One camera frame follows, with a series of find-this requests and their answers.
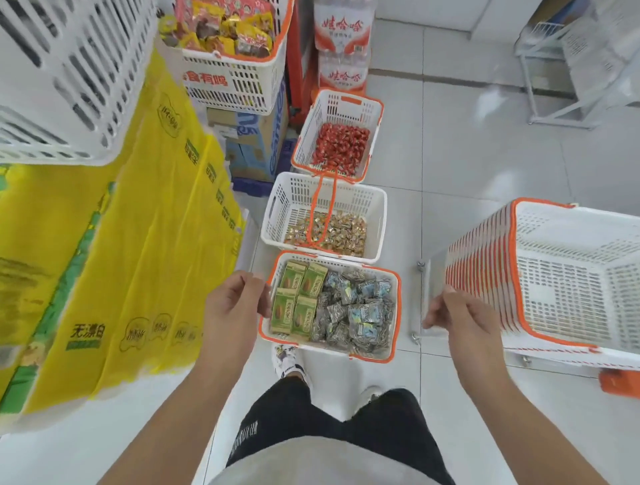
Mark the large white slotted basket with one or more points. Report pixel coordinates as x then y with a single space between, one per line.
75 75

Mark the white orange-rimmed basket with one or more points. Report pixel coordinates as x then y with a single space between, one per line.
345 107
230 85

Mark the person's grey shirt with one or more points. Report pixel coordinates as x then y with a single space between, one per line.
320 464

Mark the pile of gold candies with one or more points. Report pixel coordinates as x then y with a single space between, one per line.
345 232

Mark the blue print cardboard box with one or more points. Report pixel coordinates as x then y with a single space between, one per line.
250 145

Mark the person's right shoe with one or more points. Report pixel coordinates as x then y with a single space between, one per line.
369 397

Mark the person's left shoe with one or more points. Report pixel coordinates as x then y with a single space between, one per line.
287 360

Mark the pile of seed packets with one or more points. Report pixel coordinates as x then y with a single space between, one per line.
355 310

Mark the pack of water bottles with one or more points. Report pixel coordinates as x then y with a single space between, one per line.
345 45

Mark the person's left forearm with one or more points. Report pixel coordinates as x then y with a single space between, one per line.
175 429

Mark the stack of yellow tissue packs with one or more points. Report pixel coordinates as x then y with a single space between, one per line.
125 250

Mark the plain white slotted basket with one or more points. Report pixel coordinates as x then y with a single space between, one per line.
350 197

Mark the stack of white orange baskets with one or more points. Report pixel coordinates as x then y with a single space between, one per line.
560 280

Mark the pile of mixed snack bags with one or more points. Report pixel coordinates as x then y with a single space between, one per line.
220 27

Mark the person's shoe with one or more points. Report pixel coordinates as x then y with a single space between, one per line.
287 360
369 397

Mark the person's right hand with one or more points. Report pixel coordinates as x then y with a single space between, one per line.
475 345

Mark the red metal frame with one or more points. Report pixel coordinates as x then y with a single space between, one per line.
300 65

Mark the person's left hand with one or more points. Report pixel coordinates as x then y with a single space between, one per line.
230 325

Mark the person's right forearm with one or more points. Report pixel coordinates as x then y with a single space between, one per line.
525 434

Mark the pile of red candies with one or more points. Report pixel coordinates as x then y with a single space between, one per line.
342 147

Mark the white orange shopping basket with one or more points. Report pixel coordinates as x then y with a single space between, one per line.
345 261

